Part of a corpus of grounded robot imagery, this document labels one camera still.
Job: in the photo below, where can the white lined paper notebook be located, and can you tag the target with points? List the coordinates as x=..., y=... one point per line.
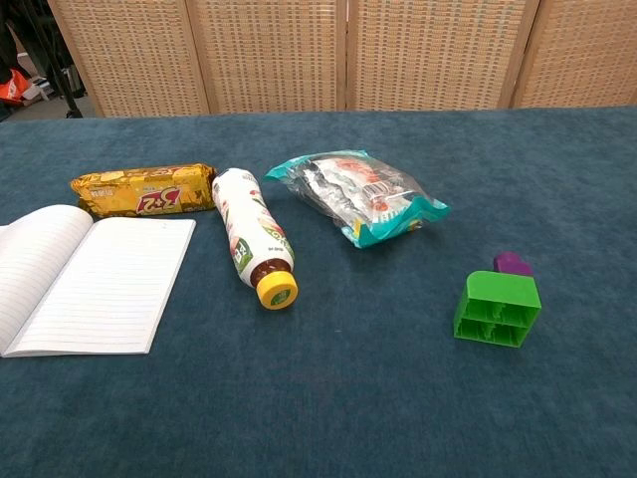
x=99, y=289

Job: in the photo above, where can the teal clear plastic snack bag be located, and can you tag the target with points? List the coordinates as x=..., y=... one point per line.
x=358, y=194

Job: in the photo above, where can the white drink bottle yellow cap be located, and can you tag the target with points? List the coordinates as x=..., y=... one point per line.
x=249, y=229

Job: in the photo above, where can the blue table cloth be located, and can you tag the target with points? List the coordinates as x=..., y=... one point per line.
x=348, y=388

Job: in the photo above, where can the golden biscuit packet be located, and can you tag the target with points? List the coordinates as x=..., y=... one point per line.
x=144, y=191

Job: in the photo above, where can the wooden woven folding screen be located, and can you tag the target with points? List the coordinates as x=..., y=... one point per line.
x=318, y=55

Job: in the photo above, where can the green plastic building block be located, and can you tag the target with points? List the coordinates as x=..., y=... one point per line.
x=500, y=309

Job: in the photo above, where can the purple plastic building block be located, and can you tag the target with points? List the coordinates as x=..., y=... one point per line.
x=512, y=265

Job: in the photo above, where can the black tripod stand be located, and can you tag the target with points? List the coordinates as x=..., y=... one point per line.
x=55, y=60

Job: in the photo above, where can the white box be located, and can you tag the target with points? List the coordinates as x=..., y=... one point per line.
x=36, y=91

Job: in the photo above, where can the orange bag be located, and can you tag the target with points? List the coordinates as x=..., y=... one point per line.
x=12, y=88

